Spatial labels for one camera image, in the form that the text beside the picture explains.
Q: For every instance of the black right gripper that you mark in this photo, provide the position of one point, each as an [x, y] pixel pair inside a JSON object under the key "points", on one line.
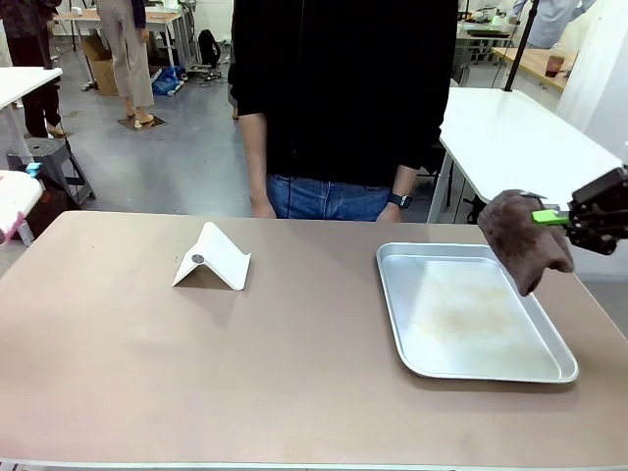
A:
{"points": [[615, 216]]}

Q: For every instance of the brown towel cloth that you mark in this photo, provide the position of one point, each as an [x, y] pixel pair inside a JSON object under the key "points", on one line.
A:
{"points": [[520, 240]]}

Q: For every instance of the pink white lint roller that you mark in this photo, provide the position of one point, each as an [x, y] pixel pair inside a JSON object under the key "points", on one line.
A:
{"points": [[15, 196]]}

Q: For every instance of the person's right forearm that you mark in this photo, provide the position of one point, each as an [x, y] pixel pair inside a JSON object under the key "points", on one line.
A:
{"points": [[255, 157]]}

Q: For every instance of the person's left forearm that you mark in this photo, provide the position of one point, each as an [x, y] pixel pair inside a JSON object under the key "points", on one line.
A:
{"points": [[404, 179]]}

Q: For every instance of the person's left hand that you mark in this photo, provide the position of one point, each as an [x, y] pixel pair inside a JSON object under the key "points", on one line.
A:
{"points": [[390, 214]]}

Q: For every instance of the person's right hand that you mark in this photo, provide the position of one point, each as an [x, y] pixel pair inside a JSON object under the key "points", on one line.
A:
{"points": [[262, 208]]}

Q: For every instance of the cup with red drink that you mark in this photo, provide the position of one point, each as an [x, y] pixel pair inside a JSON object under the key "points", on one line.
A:
{"points": [[555, 64]]}

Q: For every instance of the light wooden desk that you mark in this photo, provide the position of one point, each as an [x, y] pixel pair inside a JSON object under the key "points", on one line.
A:
{"points": [[532, 61]]}

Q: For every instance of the silver metal tray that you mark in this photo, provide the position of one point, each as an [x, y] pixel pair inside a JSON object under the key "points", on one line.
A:
{"points": [[471, 324]]}

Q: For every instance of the black tripod pole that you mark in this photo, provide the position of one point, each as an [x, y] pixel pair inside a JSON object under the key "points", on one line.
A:
{"points": [[522, 44]]}

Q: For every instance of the black wrist watch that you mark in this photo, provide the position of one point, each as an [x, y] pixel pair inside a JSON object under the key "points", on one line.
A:
{"points": [[400, 200]]}

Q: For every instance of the person in blue shirt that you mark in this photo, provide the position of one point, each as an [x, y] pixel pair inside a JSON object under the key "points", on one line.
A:
{"points": [[554, 22]]}

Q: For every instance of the blue jeans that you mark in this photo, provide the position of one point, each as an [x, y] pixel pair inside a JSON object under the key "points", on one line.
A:
{"points": [[324, 198]]}

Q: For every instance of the black hoodie torso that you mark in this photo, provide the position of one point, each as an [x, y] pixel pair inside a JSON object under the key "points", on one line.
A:
{"points": [[343, 73]]}

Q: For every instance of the white folded roller stand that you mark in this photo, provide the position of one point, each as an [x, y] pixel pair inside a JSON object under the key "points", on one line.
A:
{"points": [[216, 260]]}

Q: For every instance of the black backpack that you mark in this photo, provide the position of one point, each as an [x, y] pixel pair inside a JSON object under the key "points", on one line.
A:
{"points": [[209, 49]]}

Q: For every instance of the blue plastic bag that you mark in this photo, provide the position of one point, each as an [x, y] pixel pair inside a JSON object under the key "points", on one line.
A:
{"points": [[167, 81]]}

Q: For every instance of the brown floor plate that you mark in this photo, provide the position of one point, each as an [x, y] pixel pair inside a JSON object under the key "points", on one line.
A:
{"points": [[147, 122]]}

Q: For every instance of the wooden top table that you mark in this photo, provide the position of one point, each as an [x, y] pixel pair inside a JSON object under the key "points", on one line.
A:
{"points": [[167, 19]]}

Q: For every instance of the person in beige trousers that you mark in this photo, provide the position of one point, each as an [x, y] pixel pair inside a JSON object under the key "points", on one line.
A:
{"points": [[130, 54]]}

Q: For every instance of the cardboard box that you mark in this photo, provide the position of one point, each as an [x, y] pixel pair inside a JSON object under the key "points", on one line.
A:
{"points": [[100, 66]]}

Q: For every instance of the grey step stool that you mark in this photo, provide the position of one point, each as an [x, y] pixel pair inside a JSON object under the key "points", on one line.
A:
{"points": [[54, 157]]}

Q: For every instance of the dark brown box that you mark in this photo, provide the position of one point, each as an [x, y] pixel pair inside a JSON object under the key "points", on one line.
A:
{"points": [[49, 213]]}

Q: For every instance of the teal paper scrap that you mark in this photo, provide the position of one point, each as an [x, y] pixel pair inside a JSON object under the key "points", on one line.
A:
{"points": [[33, 170]]}

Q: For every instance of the silver drink can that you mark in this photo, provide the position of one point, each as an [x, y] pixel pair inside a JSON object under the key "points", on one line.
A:
{"points": [[26, 233]]}

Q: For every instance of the person in dark clothes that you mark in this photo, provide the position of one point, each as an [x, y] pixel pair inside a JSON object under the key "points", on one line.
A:
{"points": [[34, 59]]}

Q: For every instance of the small white table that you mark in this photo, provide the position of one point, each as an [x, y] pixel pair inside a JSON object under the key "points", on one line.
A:
{"points": [[19, 83]]}

